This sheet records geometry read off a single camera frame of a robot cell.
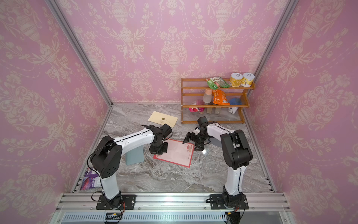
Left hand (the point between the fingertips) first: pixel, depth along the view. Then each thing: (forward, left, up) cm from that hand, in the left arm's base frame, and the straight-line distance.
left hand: (163, 154), depth 89 cm
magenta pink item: (+36, -20, +4) cm, 41 cm away
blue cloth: (+41, -53, +9) cm, 68 cm away
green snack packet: (+35, -33, +30) cm, 57 cm away
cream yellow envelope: (+30, +4, -2) cm, 31 cm away
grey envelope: (+1, -30, +15) cm, 34 cm away
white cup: (+36, -51, +4) cm, 63 cm away
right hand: (+6, -16, 0) cm, 18 cm away
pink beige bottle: (+36, -29, +18) cm, 49 cm away
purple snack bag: (-16, +40, -1) cm, 43 cm away
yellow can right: (+36, -53, +32) cm, 71 cm away
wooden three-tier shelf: (+34, -33, +15) cm, 50 cm away
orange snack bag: (+36, -38, +16) cm, 55 cm away
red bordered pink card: (+3, -9, -3) cm, 10 cm away
